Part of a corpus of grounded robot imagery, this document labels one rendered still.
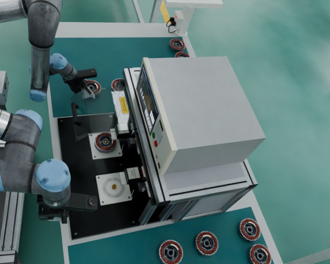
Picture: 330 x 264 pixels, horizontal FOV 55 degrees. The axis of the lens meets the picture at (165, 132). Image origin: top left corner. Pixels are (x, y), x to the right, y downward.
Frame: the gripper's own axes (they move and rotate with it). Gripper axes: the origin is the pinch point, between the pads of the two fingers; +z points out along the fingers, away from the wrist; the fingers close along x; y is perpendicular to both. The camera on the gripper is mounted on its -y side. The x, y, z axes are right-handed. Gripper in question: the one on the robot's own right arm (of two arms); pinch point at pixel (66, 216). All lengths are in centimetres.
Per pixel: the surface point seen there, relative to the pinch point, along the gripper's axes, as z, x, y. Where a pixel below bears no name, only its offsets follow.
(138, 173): 23.0, -25.3, -30.2
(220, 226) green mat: 40, -3, -73
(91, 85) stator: 38, -89, -10
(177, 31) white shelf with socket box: 39, -145, -72
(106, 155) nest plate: 37, -42, -17
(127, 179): 25.1, -23.3, -25.0
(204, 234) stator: 36, 1, -62
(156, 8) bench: 57, -193, -66
